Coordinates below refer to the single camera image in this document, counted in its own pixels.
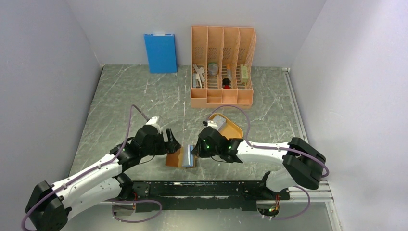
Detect black red small object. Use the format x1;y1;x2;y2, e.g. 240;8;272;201
222;78;231;89

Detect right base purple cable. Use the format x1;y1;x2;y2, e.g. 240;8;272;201
259;185;311;221

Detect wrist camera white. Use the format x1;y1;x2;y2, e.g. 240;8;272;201
146;116;160;127
203;120;218;129

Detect brown leather card holder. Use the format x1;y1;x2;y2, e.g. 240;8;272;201
165;145;196;169

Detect grey round tin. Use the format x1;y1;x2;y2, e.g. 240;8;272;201
207;62;219;77

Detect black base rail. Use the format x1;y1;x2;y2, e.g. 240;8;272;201
114;180;290;212

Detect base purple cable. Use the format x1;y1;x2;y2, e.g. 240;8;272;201
110;199;164;224
259;185;311;221

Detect credit cards stack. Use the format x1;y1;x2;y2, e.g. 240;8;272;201
211;115;227;131

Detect yellow oval tray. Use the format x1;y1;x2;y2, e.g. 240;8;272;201
207;113;243;139

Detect blue box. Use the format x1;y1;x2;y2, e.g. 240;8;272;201
144;33;178;74

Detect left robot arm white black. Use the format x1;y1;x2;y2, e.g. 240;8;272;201
21;125;181;231

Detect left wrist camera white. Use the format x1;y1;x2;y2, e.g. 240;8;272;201
146;116;160;127

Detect orange desk organizer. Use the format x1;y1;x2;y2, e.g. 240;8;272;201
190;26;256;108

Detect orange glue stick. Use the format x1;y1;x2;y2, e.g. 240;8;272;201
226;64;232;81

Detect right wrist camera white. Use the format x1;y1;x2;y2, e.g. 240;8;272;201
203;120;218;129

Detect grey metal clips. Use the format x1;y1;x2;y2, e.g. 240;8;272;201
192;64;206;88

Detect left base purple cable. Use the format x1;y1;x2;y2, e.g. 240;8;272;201
110;199;164;224

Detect green eraser block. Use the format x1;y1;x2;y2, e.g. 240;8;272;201
240;64;249;84

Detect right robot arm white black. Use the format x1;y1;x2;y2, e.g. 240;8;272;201
191;127;329;199

